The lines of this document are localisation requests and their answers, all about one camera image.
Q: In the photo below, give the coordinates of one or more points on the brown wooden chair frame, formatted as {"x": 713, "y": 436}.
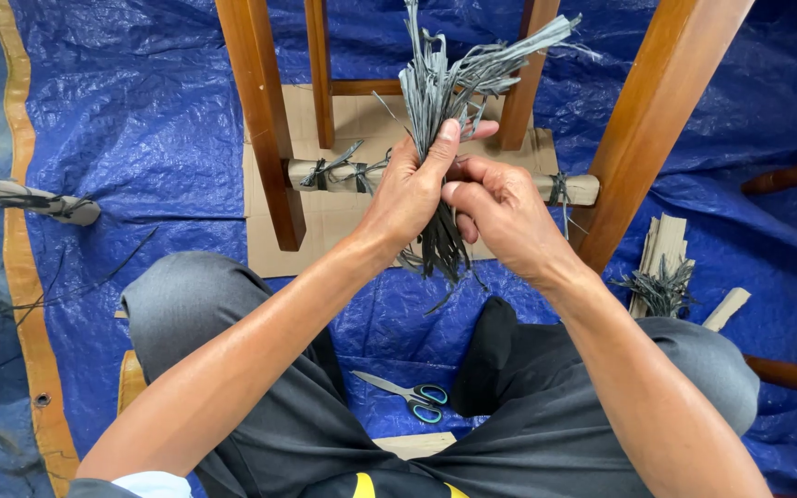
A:
{"x": 263, "y": 104}

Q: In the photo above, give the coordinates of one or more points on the person's black sock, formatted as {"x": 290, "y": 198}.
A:
{"x": 485, "y": 359}

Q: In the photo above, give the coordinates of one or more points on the knotted grey strip ties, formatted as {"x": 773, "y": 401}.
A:
{"x": 343, "y": 173}

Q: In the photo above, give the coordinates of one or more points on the person's black and yellow shirt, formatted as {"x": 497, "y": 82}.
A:
{"x": 384, "y": 485}

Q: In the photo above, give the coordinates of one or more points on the person's right hand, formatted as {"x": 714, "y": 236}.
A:
{"x": 516, "y": 221}

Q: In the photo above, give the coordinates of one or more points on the person's grey trousers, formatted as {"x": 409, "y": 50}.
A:
{"x": 184, "y": 304}

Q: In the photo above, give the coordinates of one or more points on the bundle of grey plastic strips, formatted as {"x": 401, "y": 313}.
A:
{"x": 433, "y": 90}

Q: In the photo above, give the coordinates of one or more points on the flat cardboard sheet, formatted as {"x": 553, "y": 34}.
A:
{"x": 329, "y": 221}

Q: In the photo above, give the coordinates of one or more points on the blue tarpaulin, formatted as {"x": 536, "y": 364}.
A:
{"x": 129, "y": 104}

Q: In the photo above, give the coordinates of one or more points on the single grey strip tie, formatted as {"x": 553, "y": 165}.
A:
{"x": 559, "y": 188}

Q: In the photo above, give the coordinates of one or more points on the single cardboard strip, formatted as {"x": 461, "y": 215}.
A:
{"x": 727, "y": 309}

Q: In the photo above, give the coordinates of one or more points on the stack of cardboard strips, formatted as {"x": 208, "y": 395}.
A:
{"x": 668, "y": 238}

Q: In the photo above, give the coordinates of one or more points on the cardboard-wrapped stick with ties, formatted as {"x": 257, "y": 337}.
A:
{"x": 32, "y": 200}

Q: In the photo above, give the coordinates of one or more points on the person's left hand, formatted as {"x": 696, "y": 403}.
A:
{"x": 402, "y": 197}

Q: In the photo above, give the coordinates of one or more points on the cardboard-wrapped chair rung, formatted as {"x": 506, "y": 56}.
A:
{"x": 578, "y": 190}

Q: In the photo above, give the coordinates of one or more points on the small heap of grey strips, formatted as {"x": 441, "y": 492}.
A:
{"x": 661, "y": 290}

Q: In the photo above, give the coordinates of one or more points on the dark brown wooden rod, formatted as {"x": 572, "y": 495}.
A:
{"x": 796, "y": 174}
{"x": 796, "y": 375}

